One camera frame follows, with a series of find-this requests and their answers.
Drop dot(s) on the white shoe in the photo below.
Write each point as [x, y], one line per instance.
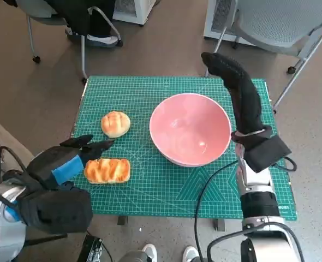
[190, 253]
[150, 252]

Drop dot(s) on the round toy bread bun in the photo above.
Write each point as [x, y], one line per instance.
[115, 124]

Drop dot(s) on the empty grey mesh chair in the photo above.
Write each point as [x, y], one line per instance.
[281, 24]

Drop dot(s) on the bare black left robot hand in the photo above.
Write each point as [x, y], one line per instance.
[49, 163]

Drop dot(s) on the long braided toy bread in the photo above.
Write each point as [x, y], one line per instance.
[107, 170]

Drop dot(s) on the seated person in black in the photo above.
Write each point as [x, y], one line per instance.
[87, 16]

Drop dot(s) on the green cutting mat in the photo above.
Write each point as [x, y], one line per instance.
[150, 191]

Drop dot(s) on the small white mesh cabinet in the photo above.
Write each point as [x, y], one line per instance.
[133, 11]

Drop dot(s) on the pink bowl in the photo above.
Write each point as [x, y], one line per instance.
[191, 131]

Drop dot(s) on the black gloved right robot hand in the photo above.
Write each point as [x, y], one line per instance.
[245, 101]

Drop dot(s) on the black device box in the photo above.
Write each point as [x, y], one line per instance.
[91, 251]

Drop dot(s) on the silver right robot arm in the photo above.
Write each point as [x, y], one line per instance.
[259, 202]

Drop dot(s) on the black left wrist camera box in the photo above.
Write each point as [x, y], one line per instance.
[60, 210]

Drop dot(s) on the grey chair with person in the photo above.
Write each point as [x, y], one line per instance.
[41, 13]

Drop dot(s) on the table bracket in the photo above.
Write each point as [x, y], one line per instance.
[219, 225]
[122, 220]

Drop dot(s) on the large white mesh cabinet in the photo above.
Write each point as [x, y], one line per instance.
[218, 19]

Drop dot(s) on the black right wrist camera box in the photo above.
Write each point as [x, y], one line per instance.
[267, 154]

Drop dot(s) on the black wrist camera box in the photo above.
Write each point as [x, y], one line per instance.
[267, 154]
[60, 210]

